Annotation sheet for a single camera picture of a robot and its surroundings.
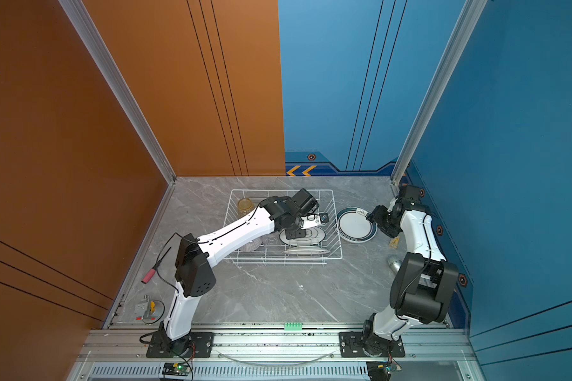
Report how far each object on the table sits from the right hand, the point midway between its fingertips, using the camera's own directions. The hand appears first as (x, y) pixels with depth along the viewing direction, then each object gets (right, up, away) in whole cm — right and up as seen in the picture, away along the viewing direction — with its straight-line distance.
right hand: (373, 220), depth 88 cm
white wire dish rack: (-19, -9, +5) cm, 21 cm away
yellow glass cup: (-51, +5, +11) cm, 52 cm away
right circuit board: (-4, -44, -18) cm, 47 cm away
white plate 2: (-25, -12, +2) cm, 28 cm away
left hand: (-28, 0, -3) cm, 28 cm away
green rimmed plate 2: (-5, -4, +13) cm, 14 cm away
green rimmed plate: (-4, 0, +14) cm, 15 cm away
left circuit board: (-64, -43, -18) cm, 79 cm away
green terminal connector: (-30, -34, -11) cm, 47 cm away
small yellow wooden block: (+11, -10, +8) cm, 17 cm away
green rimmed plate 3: (-3, -7, +9) cm, 12 cm away
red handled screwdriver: (-84, -20, 0) cm, 86 cm away
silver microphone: (+8, -15, -1) cm, 17 cm away
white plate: (-22, -6, +2) cm, 23 cm away
